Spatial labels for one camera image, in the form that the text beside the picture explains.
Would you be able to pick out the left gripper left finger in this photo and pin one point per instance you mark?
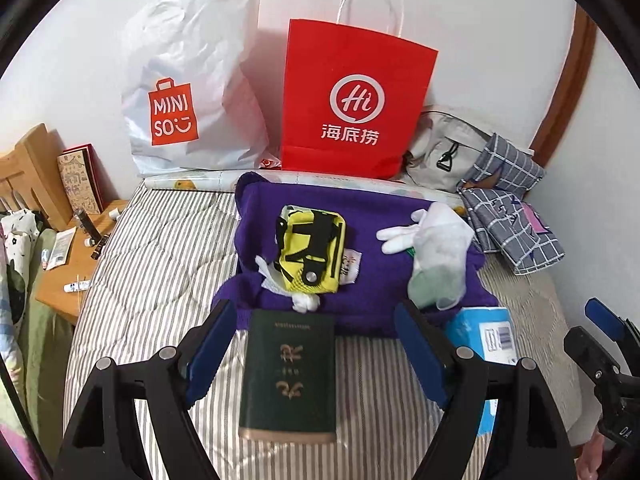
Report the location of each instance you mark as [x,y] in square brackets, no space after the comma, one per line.
[103,440]

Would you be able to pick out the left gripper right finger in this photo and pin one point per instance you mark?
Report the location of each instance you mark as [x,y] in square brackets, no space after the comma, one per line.
[529,439]

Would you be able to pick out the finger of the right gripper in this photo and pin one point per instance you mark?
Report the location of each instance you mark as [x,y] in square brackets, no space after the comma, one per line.
[607,317]
[589,355]

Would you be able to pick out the blue cardboard box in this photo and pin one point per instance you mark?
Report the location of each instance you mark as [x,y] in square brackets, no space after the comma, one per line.
[487,331]

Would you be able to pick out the dark green hardcover book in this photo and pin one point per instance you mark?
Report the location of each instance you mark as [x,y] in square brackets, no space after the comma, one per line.
[288,391]

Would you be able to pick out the white and mint socks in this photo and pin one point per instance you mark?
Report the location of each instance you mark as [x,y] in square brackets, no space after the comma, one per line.
[440,240]

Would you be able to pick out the yellow black pouch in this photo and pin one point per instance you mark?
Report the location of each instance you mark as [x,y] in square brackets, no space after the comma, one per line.
[310,249]

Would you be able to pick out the person right hand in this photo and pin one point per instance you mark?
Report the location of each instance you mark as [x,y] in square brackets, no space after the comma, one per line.
[591,458]

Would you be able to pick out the grey checkered cloth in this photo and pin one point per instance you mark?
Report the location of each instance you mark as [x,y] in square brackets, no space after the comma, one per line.
[493,192]

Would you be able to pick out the white tube on table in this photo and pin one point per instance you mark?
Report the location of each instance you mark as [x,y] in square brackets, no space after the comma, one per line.
[78,286]

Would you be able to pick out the wooden bedside table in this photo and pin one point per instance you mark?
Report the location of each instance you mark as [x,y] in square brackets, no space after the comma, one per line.
[79,267]

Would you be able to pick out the white leaflet on table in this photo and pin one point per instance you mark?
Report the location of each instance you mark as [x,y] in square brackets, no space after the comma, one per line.
[61,248]

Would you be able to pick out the black cylinder bottle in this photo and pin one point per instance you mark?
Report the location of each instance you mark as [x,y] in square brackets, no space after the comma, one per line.
[83,220]

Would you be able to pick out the beige canvas backpack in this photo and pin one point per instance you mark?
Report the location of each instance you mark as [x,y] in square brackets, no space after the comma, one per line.
[445,146]

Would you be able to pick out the white crumpled tissue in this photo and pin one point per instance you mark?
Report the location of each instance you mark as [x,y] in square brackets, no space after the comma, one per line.
[273,281]

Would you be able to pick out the small white snack packet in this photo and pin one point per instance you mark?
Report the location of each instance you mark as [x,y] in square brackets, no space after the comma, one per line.
[350,266]

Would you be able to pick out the brown patterned notebook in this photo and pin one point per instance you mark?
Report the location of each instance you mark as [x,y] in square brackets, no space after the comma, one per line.
[77,168]

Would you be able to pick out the wooden headboard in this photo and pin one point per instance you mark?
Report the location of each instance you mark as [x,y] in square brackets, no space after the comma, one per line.
[30,178]

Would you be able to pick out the white Miniso plastic bag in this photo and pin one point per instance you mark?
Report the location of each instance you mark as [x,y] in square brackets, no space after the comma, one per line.
[186,103]

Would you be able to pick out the red paper shopping bag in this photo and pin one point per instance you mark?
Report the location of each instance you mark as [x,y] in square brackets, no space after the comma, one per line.
[351,98]

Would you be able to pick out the brown wooden door frame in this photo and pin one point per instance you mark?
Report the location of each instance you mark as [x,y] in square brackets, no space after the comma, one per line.
[569,88]

